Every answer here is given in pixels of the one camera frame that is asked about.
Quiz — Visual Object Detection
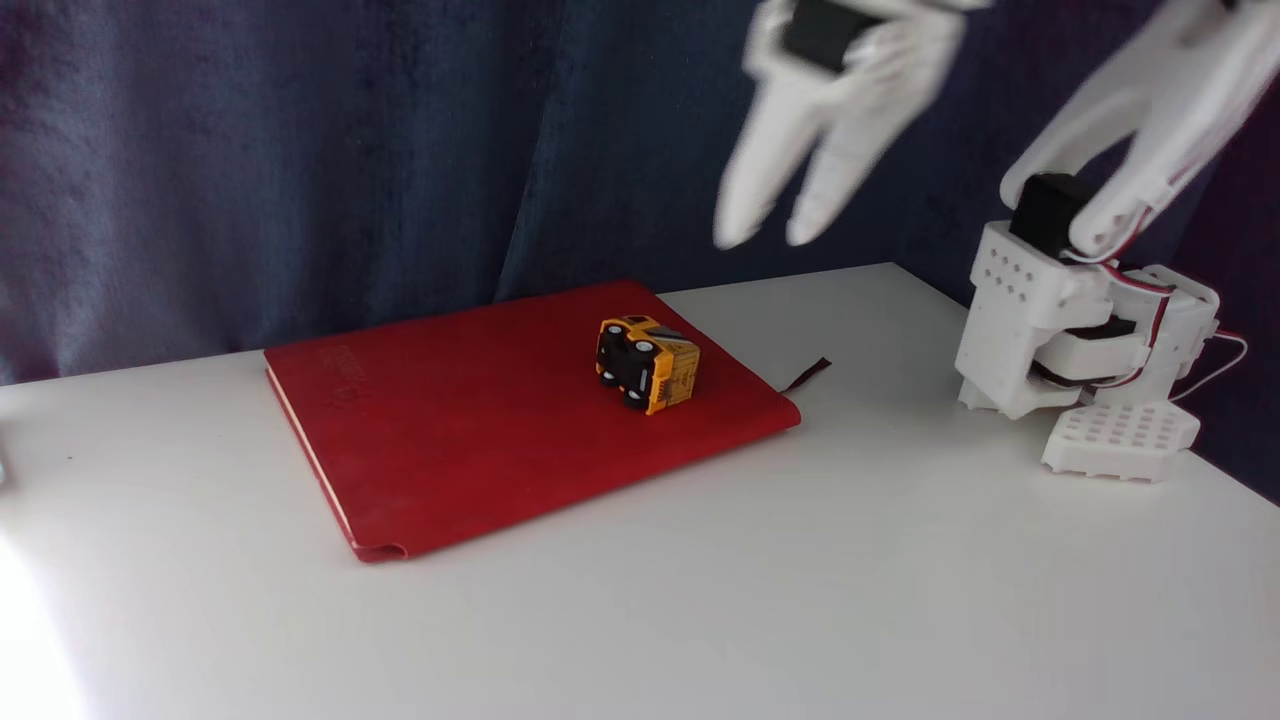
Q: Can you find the dark blue curtain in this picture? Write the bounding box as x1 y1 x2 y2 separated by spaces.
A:
0 0 1280 506

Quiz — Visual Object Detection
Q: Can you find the yellow toy truck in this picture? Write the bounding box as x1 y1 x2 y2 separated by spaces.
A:
595 315 701 416

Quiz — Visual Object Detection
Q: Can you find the dark red bookmark ribbon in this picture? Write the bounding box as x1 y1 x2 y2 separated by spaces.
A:
780 357 833 394

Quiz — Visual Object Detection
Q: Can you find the thin white red cable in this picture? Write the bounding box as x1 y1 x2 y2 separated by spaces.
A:
1168 328 1251 404

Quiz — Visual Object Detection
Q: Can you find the red notebook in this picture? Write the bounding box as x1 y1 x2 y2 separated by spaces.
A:
264 278 803 564

